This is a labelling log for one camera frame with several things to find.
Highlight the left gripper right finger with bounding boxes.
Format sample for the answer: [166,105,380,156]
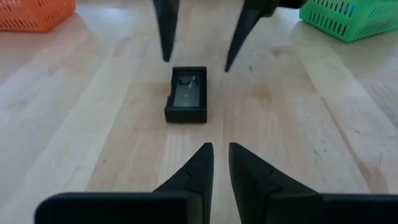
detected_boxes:
[228,142,398,224]

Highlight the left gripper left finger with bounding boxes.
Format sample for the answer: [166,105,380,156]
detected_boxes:
[34,142,215,224]

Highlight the small black digital display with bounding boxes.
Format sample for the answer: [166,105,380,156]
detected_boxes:
[164,66,208,124]

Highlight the orange plastic basket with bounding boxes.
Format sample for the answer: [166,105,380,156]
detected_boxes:
[0,0,76,33]

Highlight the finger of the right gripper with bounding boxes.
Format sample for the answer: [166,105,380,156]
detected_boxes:
[152,0,180,63]
[224,7,262,73]

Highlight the green plastic basket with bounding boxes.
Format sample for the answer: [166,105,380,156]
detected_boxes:
[298,0,398,44]

